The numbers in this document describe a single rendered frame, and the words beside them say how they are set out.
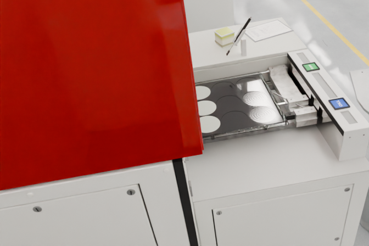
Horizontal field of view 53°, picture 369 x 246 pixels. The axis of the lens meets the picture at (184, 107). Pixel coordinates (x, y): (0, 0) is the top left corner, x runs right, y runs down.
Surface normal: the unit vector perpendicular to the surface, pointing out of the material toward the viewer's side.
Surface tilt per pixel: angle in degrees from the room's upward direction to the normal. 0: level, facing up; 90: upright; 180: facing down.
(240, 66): 90
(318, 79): 0
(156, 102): 90
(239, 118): 0
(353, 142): 90
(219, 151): 0
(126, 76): 90
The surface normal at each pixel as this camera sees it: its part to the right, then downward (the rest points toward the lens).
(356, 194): 0.12, 0.59
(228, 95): -0.13, -0.79
